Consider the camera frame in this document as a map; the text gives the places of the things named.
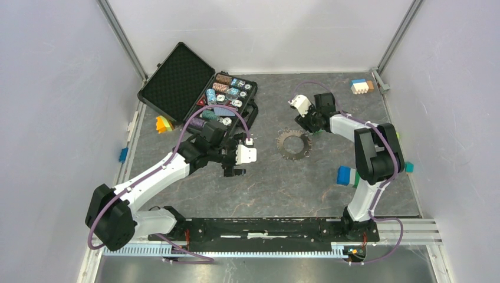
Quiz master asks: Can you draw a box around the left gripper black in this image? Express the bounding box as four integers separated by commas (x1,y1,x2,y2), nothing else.
209,133,246,177

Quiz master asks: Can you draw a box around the small blue block left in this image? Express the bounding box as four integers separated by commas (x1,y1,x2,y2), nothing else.
119,147,129,163

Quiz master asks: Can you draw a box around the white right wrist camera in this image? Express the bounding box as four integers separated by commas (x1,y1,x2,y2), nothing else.
288,94,312,117

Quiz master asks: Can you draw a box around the blue white green brick stack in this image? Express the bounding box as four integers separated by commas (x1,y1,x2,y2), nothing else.
336,166,360,188

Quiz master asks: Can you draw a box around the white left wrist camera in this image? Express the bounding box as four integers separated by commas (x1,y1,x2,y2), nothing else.
235,144,257,165

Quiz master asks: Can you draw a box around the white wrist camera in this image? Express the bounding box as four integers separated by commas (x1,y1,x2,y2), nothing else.
235,144,257,165
288,94,312,117

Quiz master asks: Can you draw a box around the white toothed cable duct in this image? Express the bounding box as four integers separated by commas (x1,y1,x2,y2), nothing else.
103,242,348,259

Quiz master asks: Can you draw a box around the orange yellow green brick stack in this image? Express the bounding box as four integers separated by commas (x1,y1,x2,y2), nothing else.
156,116,175,134

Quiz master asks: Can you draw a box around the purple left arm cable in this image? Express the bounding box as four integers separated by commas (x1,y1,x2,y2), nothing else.
87,105,255,251

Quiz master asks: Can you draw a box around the black poker chip case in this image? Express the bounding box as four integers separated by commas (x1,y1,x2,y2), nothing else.
137,42,258,127

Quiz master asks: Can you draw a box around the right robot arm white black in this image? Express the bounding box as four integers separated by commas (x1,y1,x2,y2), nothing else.
288,93,404,241

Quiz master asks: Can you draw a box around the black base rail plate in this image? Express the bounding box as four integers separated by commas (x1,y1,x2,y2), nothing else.
165,217,380,252

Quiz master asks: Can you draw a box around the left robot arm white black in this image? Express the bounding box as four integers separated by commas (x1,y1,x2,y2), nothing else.
84,121,256,251

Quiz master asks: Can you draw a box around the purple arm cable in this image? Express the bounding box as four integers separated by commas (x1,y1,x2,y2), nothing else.
292,81,404,235
87,105,255,251

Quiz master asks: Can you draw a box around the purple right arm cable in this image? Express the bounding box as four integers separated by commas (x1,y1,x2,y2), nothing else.
292,81,404,235

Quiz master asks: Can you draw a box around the blue white orange brick stack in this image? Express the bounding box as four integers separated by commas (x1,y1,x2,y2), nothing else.
350,79,374,94

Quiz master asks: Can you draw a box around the small teal block right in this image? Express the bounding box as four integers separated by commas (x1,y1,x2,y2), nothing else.
404,162,414,174

